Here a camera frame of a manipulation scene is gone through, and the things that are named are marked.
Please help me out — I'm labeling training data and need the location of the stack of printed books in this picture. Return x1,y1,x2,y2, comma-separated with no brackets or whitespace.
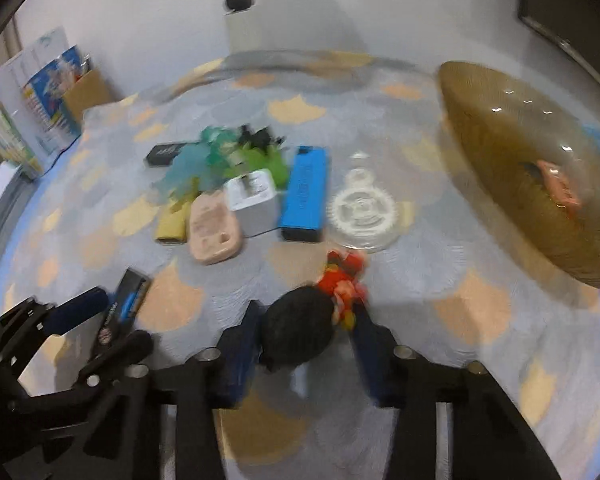
0,87,46,181

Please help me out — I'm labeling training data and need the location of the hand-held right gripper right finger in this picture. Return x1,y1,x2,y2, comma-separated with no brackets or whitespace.
350,305,563,480

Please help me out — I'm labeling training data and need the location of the fan-patterned tablecloth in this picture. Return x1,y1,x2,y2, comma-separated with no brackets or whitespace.
0,47,600,480

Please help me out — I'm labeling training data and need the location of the cardboard box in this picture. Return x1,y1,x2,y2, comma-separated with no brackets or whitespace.
62,67,118,122

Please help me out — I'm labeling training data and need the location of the black printed box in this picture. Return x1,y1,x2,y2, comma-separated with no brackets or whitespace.
145,141,187,167

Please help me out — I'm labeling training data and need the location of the yellow block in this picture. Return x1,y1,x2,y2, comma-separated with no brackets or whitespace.
153,195,193,245

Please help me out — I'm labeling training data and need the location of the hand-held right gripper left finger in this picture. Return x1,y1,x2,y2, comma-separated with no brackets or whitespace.
10,300,265,480

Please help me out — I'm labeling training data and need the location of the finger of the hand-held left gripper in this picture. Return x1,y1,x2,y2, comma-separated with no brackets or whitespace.
10,330,155,413
0,287,113,378

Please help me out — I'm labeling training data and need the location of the black-haired red toy figure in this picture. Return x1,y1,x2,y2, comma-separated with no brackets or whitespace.
259,250,371,374

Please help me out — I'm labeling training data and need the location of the pink case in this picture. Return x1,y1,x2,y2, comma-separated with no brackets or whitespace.
188,192,244,266

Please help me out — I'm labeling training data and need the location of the lime green toy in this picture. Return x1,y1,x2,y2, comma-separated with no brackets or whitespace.
225,140,289,191

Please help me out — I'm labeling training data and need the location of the pink toy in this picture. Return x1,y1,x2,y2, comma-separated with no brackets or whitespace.
522,159,583,218

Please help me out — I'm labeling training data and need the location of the dark framed screen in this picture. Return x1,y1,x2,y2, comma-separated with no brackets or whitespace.
517,0,600,78

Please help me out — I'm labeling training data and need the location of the clear plastic gear plate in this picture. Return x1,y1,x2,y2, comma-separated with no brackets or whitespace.
326,152,402,253

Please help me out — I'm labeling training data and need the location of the white box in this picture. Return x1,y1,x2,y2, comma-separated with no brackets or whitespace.
223,169,281,237

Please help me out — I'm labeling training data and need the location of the black and blue box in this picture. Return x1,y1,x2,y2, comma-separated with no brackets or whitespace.
97,267,153,347

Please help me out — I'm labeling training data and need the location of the blue printed carton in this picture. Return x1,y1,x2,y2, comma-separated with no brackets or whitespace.
22,45,84,153

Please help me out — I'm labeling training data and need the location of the teal translucent dragon toy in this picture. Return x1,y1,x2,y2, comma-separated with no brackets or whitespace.
152,125,236,202

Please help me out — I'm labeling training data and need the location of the black spiky toy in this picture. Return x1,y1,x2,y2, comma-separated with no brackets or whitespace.
237,125,286,153

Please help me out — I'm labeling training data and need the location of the golden ribbed bowl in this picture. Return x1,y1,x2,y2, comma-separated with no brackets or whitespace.
437,60,600,291

